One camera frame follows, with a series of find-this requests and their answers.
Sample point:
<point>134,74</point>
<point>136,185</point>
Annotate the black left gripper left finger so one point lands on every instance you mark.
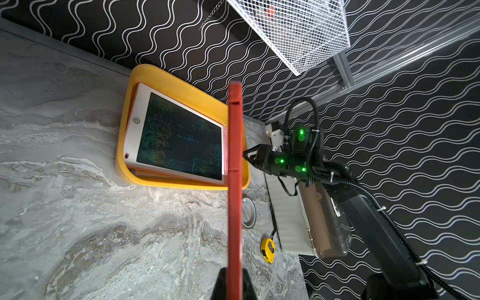
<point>219,291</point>

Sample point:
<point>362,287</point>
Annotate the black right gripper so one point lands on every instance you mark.
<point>274,162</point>

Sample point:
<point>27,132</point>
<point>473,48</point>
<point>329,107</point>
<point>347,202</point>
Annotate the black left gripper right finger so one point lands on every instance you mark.
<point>248,289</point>

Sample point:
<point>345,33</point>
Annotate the white writing tablet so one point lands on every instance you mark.
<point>165,136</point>

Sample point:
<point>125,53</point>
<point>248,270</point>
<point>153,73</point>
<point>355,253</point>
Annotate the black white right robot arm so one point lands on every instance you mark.
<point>404,275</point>

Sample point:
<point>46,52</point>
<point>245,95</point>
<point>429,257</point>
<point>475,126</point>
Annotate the yellow plastic storage tray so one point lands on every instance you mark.
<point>188,95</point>

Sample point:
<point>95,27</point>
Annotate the yellow tape measure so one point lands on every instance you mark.
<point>268,250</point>

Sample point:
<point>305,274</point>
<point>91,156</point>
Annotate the white toolbox brown lid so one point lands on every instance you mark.
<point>310,223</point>

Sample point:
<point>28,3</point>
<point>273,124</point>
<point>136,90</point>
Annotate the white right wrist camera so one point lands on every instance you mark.
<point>279,139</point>

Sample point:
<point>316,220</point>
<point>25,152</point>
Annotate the white wire mesh basket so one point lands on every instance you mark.
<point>302,33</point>

